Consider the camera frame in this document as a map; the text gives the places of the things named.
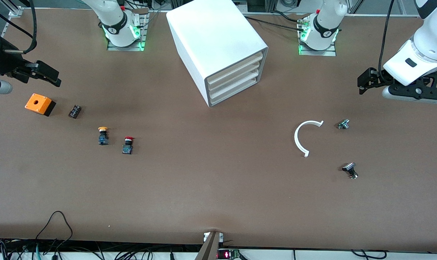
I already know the white curved plastic bracket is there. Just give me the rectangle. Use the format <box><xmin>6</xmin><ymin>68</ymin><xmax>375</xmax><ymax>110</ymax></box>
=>
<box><xmin>294</xmin><ymin>120</ymin><xmax>324</xmax><ymax>158</ymax></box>

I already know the black base cable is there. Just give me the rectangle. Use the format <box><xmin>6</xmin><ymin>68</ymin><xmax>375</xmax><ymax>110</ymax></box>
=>
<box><xmin>245</xmin><ymin>15</ymin><xmax>306</xmax><ymax>32</ymax></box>

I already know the circuit board red display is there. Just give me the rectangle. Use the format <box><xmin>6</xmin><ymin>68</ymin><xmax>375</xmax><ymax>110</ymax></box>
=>
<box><xmin>218</xmin><ymin>248</ymin><xmax>243</xmax><ymax>260</ymax></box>

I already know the orange button enclosure box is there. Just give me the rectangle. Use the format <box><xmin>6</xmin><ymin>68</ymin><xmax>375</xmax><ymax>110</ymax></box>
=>
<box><xmin>25</xmin><ymin>93</ymin><xmax>56</xmax><ymax>117</ymax></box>

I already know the black silver push button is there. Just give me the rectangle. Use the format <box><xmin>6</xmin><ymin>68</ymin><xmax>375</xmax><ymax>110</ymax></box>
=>
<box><xmin>342</xmin><ymin>162</ymin><xmax>359</xmax><ymax>179</ymax></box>

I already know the red mushroom push button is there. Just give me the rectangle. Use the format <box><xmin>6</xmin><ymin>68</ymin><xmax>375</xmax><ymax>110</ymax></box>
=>
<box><xmin>122</xmin><ymin>136</ymin><xmax>135</xmax><ymax>155</ymax></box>

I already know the thin black looped cable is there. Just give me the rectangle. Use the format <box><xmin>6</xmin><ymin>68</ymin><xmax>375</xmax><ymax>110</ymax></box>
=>
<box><xmin>36</xmin><ymin>211</ymin><xmax>74</xmax><ymax>250</ymax></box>

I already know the white divider plate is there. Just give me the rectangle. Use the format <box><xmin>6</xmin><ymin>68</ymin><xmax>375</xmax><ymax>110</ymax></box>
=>
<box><xmin>208</xmin><ymin>68</ymin><xmax>265</xmax><ymax>100</ymax></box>

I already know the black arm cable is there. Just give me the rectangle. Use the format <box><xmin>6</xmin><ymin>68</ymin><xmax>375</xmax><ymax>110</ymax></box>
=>
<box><xmin>3</xmin><ymin>0</ymin><xmax>37</xmax><ymax>55</ymax></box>
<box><xmin>379</xmin><ymin>0</ymin><xmax>397</xmax><ymax>82</ymax></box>
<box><xmin>0</xmin><ymin>2</ymin><xmax>34</xmax><ymax>39</ymax></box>

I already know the white cabinet drawer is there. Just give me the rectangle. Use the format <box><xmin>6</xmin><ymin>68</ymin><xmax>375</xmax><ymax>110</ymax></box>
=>
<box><xmin>209</xmin><ymin>76</ymin><xmax>265</xmax><ymax>106</ymax></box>
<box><xmin>207</xmin><ymin>60</ymin><xmax>265</xmax><ymax>92</ymax></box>
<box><xmin>207</xmin><ymin>51</ymin><xmax>265</xmax><ymax>85</ymax></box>

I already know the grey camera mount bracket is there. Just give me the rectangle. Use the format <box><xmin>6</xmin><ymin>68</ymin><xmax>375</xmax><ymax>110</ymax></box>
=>
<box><xmin>195</xmin><ymin>231</ymin><xmax>224</xmax><ymax>260</ymax></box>

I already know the grey compartment tray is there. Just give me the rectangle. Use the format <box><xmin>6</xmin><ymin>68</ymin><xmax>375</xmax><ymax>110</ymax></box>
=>
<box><xmin>166</xmin><ymin>0</ymin><xmax>269</xmax><ymax>108</ymax></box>

